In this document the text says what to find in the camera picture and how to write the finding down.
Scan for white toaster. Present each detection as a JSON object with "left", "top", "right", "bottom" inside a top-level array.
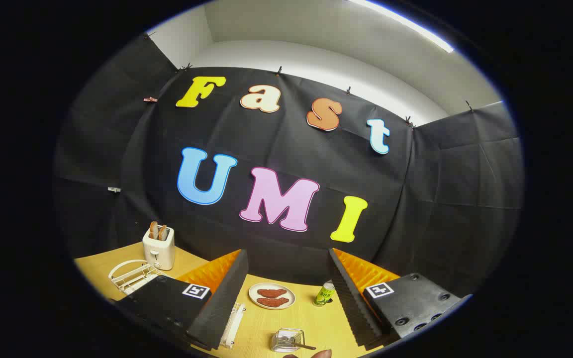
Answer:
[{"left": 142, "top": 226, "right": 175, "bottom": 270}]

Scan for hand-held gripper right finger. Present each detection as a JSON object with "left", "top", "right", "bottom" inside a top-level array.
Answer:
[{"left": 327, "top": 248, "right": 474, "bottom": 349}]

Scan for white wire dish rack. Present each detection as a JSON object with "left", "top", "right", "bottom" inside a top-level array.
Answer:
[{"left": 108, "top": 260, "right": 246, "bottom": 349}]

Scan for green label drink bottle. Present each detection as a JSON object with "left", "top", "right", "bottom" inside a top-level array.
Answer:
[{"left": 313, "top": 280, "right": 337, "bottom": 307}]

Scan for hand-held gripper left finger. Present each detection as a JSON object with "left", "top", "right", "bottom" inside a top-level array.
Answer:
[{"left": 112, "top": 249, "right": 250, "bottom": 351}]

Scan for metal wire basket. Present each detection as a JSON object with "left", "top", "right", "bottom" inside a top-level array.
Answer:
[{"left": 271, "top": 328, "right": 307, "bottom": 353}]

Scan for wooden-handled spoon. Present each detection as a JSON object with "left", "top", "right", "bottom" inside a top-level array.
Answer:
[{"left": 282, "top": 338, "right": 317, "bottom": 351}]

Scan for white plate with meat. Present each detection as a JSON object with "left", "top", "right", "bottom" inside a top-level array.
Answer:
[{"left": 248, "top": 282, "right": 296, "bottom": 310}]

